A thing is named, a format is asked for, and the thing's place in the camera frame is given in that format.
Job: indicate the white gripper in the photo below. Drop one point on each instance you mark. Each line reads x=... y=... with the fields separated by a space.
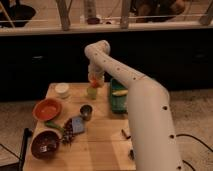
x=95 y=72

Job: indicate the orange red apple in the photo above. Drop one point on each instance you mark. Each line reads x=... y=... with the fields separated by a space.
x=94 y=83

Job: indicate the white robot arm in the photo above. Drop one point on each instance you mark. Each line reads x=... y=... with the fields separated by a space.
x=150 y=120

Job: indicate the small metal cup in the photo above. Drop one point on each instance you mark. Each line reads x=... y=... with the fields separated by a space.
x=86 y=112

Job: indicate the yellow banana in tray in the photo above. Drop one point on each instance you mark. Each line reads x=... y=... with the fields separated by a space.
x=118 y=93

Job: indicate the white round container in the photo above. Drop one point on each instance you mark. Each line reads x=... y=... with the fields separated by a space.
x=62 y=90

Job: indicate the green plastic tray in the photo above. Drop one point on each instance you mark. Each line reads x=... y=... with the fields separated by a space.
x=117 y=103

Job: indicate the blue sponge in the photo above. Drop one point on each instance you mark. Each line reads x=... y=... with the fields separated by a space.
x=78 y=125

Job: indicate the orange bowl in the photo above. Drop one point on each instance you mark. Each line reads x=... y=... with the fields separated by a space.
x=47 y=109

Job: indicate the dark grape bunch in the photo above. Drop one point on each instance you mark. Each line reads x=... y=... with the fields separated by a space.
x=68 y=135

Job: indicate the green chili pepper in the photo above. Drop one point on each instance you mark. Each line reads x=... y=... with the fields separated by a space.
x=51 y=124

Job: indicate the dark brown bowl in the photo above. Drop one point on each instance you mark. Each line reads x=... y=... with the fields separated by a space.
x=45 y=145

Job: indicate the black pole beside table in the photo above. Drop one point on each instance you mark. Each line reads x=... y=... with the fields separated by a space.
x=26 y=135

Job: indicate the white handled brush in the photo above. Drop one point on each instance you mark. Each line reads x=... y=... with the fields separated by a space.
x=131 y=154

